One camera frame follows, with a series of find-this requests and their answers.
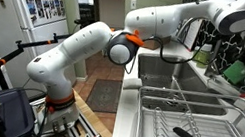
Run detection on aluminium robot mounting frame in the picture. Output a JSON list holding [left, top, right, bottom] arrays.
[[23, 96, 117, 137]]

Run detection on white framed sign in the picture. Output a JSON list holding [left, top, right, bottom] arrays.
[[181, 17, 204, 53]]

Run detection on white light switch plate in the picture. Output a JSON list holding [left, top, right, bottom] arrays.
[[129, 0, 139, 11]]

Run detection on stainless steel sink basin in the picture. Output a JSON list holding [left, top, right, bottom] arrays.
[[128, 48, 237, 123]]

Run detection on white sponge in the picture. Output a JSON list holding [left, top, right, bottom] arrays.
[[121, 75, 145, 93]]

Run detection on green sponge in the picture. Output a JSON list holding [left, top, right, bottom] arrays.
[[221, 57, 245, 88]]

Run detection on dark patterned door mat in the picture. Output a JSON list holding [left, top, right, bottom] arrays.
[[84, 74, 124, 116]]

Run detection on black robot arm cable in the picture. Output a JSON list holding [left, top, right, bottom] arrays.
[[121, 28, 217, 89]]

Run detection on white refrigerator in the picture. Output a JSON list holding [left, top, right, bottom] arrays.
[[0, 0, 92, 105]]

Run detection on black clamp arm orange joints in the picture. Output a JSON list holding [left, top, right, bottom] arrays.
[[0, 22, 72, 80]]

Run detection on brown cardboard box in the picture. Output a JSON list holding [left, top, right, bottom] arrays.
[[140, 31, 172, 53]]

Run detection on wooden robot platform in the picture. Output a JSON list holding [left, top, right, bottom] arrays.
[[64, 89, 120, 137]]

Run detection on dark blue storage bin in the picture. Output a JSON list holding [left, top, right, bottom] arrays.
[[0, 85, 42, 137]]

